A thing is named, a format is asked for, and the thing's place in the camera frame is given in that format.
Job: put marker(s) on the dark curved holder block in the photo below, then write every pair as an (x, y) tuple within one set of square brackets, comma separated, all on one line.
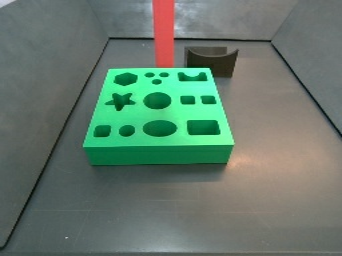
[(215, 58)]

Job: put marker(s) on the red vertical post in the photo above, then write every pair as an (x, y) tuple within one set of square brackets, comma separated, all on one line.
[(163, 13)]

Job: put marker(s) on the green shape-sorter block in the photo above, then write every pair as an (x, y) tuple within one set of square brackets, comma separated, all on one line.
[(158, 116)]

